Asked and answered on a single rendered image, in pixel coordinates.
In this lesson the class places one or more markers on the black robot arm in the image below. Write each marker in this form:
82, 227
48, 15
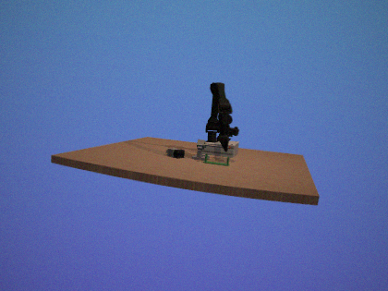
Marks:
221, 106

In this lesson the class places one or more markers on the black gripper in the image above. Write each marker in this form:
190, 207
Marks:
223, 138

